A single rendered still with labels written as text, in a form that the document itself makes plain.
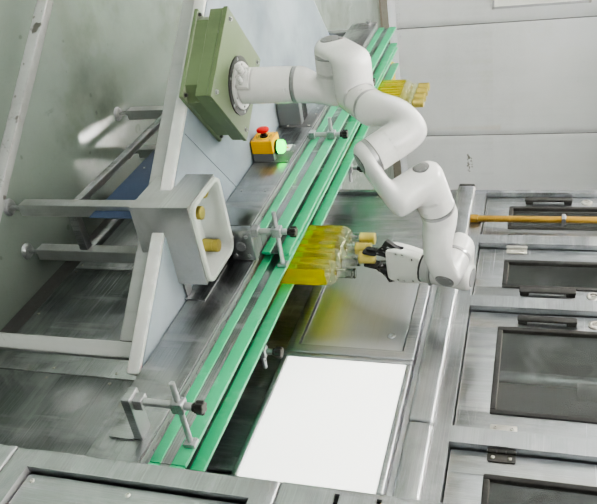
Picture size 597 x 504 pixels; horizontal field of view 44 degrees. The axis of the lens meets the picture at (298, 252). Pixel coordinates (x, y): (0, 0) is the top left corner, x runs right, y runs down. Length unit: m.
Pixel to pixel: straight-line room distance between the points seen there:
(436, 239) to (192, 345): 0.62
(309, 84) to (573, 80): 6.28
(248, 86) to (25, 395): 1.02
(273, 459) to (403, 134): 0.78
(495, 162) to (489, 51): 1.25
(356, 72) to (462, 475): 0.93
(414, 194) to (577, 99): 6.54
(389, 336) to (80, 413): 0.82
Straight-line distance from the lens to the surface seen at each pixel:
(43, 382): 2.18
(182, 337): 1.80
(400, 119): 1.69
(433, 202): 1.70
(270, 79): 1.94
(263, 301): 1.87
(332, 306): 2.10
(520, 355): 1.97
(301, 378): 1.88
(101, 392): 2.06
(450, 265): 1.78
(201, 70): 1.91
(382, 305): 2.08
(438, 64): 8.04
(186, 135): 1.93
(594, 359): 1.98
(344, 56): 1.78
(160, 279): 1.80
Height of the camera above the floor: 1.61
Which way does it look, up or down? 18 degrees down
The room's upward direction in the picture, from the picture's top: 92 degrees clockwise
